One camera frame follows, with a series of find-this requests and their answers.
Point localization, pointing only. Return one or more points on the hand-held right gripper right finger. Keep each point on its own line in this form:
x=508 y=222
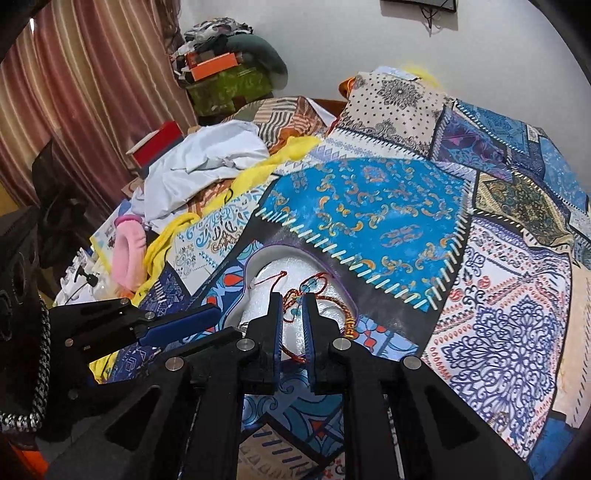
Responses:
x=308 y=332

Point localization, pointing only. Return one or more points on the pink slipper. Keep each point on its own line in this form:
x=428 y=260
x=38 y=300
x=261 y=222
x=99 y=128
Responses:
x=129 y=249

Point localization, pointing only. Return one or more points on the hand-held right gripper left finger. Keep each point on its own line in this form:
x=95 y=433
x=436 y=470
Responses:
x=277 y=323

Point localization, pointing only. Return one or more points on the striped orange pillow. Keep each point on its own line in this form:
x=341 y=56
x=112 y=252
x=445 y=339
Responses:
x=277 y=120

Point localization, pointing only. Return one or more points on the orange box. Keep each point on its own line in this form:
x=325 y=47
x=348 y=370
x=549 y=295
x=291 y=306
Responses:
x=212 y=67

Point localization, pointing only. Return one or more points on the yellow plush cushion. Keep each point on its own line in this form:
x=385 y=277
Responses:
x=420 y=71

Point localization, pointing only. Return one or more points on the yellow cloth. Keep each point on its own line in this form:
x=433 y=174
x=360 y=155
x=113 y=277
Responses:
x=258 y=173

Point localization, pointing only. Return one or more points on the small black monitor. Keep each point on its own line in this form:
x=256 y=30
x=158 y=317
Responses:
x=415 y=3

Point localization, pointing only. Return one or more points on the patchwork blanket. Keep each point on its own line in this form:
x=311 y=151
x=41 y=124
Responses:
x=392 y=207

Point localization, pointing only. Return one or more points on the red box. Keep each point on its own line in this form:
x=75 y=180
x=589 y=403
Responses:
x=157 y=147

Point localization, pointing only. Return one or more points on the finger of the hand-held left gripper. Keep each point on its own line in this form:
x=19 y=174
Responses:
x=184 y=321
x=74 y=394

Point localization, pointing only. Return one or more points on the grey pillow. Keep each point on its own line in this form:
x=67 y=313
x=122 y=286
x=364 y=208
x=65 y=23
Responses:
x=268 y=55

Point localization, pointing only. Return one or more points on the striped pink curtain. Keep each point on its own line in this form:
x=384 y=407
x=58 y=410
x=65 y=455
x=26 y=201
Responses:
x=92 y=83

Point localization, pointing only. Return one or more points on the purple heart-shaped jewelry box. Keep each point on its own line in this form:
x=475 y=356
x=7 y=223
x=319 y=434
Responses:
x=272 y=272

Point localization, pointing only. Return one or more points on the white cloth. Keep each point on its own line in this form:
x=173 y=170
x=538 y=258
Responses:
x=198 y=161

